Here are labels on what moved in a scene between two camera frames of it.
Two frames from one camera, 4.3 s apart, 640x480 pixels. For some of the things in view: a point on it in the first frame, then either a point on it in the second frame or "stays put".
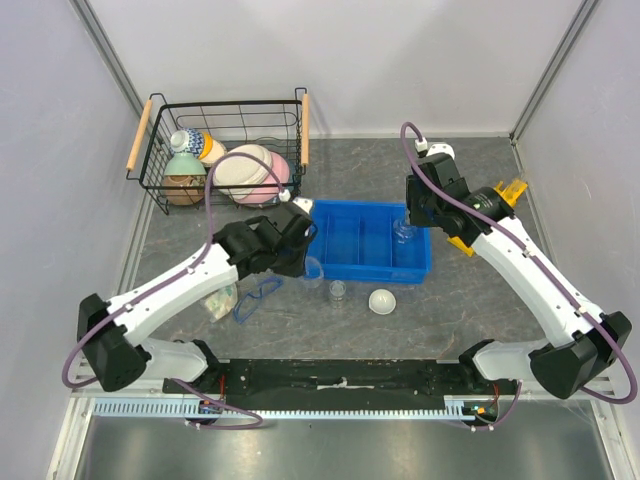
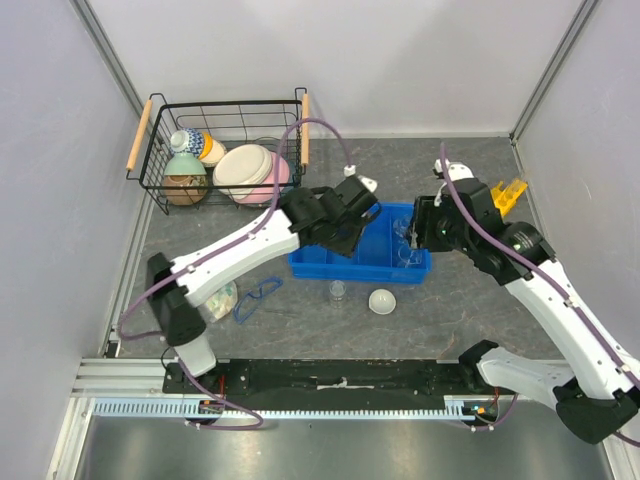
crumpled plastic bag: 221,302 stays put
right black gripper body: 422,210 to 438,233
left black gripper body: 291,258 to 344,242
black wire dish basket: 221,155 stays put
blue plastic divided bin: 366,242 stays put
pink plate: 268,191 stays put
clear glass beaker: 313,273 to 409,256
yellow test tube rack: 511,190 stays put
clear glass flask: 403,230 stays put
